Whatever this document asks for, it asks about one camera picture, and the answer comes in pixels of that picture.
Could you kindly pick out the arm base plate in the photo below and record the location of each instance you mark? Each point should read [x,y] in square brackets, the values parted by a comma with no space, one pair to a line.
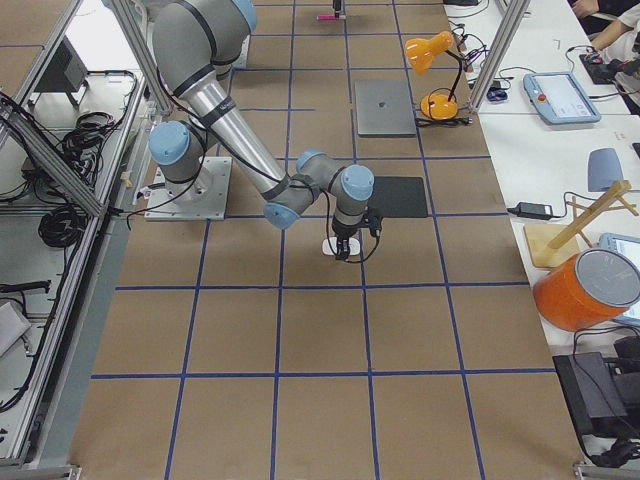
[205,199]

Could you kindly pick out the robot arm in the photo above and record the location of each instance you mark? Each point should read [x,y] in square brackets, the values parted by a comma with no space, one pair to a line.
[191,40]

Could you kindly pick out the black mousepad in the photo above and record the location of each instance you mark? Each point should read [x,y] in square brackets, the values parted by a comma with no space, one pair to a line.
[399,197]

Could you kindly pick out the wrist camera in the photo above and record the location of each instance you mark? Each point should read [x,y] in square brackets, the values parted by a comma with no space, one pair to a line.
[372,220]

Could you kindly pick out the orange cylindrical container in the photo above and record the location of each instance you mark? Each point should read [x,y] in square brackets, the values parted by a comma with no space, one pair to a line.
[573,295]

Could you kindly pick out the black power adapter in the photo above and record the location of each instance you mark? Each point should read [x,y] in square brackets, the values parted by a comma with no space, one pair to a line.
[533,211]

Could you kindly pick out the wooden stand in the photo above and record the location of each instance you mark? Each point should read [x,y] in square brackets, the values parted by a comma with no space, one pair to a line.
[549,245]

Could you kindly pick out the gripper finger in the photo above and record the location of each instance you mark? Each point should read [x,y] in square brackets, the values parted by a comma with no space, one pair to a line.
[343,249]

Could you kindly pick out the silver laptop notebook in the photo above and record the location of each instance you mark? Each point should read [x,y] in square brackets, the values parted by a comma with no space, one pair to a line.
[384,108]

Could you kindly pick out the pink marker pen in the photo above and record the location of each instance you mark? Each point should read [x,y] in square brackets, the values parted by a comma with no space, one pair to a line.
[328,17]

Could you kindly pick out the aluminium frame post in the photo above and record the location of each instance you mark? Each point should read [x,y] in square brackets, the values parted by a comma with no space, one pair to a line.
[504,35]

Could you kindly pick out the white computer mouse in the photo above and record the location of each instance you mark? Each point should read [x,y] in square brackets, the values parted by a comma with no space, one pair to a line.
[327,247]

